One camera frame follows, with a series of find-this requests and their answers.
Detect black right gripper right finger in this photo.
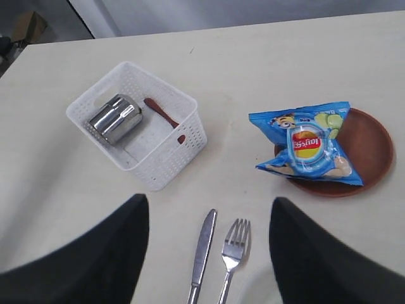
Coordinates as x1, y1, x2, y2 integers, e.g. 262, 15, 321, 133
269, 197, 404, 303

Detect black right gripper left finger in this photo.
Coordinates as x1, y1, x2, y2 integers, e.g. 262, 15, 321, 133
1, 194, 149, 303

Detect silver fork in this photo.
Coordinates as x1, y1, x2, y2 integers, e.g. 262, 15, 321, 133
218, 218, 251, 304

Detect silver table knife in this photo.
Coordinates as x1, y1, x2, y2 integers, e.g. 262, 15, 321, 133
187, 209, 217, 304

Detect blue chip bag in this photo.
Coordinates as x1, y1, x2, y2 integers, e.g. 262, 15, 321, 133
249, 101, 363, 186

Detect brown round plate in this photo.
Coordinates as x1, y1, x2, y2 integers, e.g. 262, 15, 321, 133
275, 108, 394, 198

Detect shiny steel cup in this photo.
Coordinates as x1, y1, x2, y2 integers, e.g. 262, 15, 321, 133
88, 94, 143, 145

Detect white perforated plastic basket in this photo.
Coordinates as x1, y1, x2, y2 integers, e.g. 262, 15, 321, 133
66, 61, 207, 191

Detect brown wooden spoon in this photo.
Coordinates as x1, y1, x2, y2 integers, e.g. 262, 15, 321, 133
143, 97, 180, 139

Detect cardboard box in background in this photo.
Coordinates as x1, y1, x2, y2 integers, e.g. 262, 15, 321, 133
11, 11, 48, 48

